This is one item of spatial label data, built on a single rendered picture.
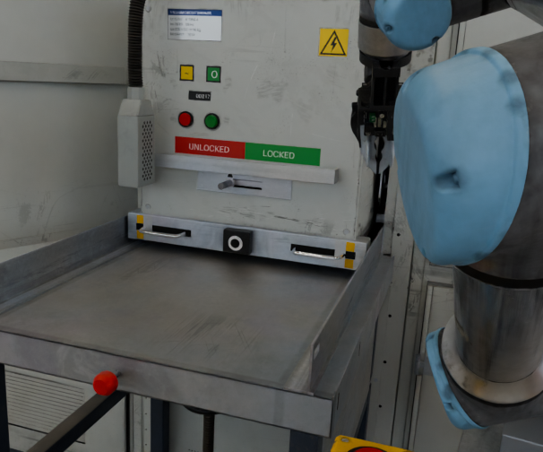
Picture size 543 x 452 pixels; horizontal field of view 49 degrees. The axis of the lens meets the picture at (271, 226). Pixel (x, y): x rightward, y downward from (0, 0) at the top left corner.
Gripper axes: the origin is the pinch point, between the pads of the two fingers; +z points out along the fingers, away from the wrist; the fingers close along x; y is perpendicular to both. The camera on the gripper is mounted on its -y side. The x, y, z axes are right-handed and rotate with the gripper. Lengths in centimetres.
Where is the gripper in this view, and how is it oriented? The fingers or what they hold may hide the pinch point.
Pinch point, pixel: (377, 163)
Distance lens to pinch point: 97.7
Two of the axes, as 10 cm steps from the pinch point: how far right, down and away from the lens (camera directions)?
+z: 0.6, 7.7, 6.3
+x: 9.9, 0.3, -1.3
